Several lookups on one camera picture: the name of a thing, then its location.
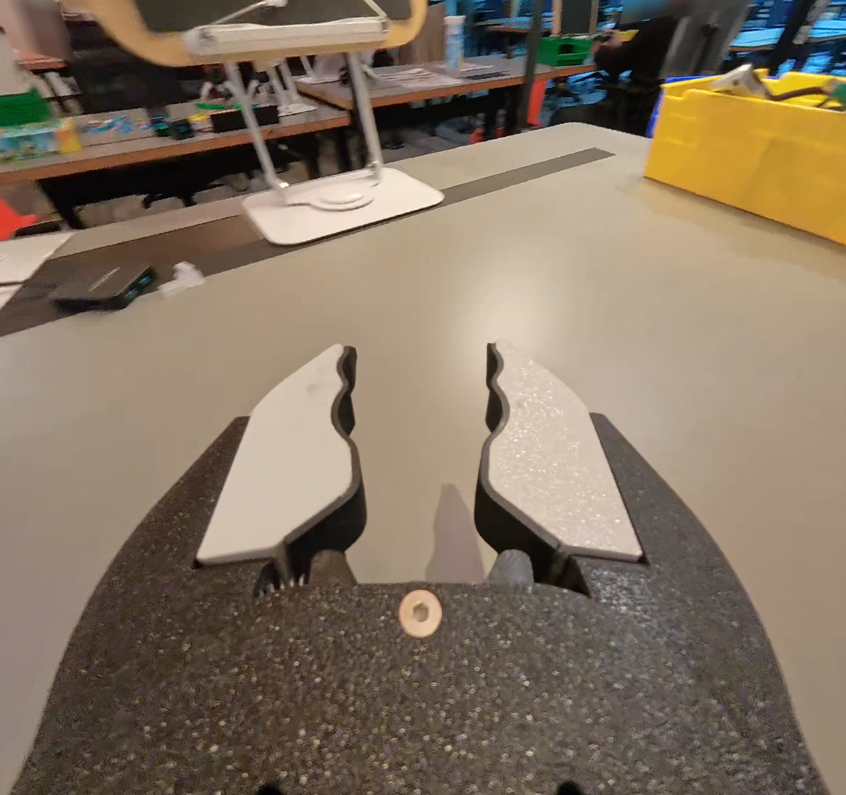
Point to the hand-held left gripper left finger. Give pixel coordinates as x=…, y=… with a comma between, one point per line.
x=291, y=471

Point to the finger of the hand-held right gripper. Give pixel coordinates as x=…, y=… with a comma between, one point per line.
x=740, y=81

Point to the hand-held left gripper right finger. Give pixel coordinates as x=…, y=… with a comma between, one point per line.
x=555, y=478

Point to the yellow plastic storage bin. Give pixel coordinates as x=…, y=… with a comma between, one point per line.
x=740, y=147

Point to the blue plastic storage bin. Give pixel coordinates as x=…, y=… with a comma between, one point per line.
x=655, y=114

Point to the green plastic bin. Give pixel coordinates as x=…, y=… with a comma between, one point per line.
x=23, y=107
x=562, y=51

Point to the small white object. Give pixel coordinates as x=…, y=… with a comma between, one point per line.
x=180, y=279

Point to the small black box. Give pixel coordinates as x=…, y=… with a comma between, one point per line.
x=99, y=286

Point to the white wipes canister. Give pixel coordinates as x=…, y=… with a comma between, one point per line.
x=455, y=41

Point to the brown paper bag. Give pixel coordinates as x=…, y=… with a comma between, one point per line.
x=433, y=35

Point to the printed paper sheets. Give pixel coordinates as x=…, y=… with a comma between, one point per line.
x=423, y=74

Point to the white paper sheet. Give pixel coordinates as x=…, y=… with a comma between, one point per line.
x=26, y=259

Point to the black box on workbench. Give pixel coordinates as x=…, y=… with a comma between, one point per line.
x=244, y=119

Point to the grey topped workbench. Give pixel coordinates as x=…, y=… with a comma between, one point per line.
x=132, y=147

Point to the red orange object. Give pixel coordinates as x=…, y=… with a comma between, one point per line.
x=16, y=216

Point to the wooden workbench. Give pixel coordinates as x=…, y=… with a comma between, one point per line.
x=343, y=91

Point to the colourful printed box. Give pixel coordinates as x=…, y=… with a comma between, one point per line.
x=33, y=140

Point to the black metal post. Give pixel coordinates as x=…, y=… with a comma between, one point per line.
x=536, y=15

